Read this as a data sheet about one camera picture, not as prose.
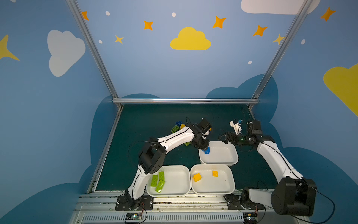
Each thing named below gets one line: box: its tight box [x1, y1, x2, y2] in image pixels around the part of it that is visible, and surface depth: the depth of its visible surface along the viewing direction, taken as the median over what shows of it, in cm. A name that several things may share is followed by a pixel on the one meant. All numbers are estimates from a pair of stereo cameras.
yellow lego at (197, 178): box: [192, 173, 202, 182], surface depth 84 cm
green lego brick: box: [151, 175, 159, 187], surface depth 84 cm
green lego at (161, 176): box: [158, 171, 166, 182], surface depth 86 cm
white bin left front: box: [146, 165, 192, 197], surface depth 82 cm
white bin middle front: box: [190, 164, 236, 196], surface depth 84 cm
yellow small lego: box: [212, 170, 219, 177], surface depth 86 cm
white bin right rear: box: [198, 141, 239, 167], surface depth 94 cm
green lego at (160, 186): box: [155, 179, 166, 194], surface depth 81 cm
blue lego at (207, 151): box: [201, 146, 211, 155], surface depth 95 cm
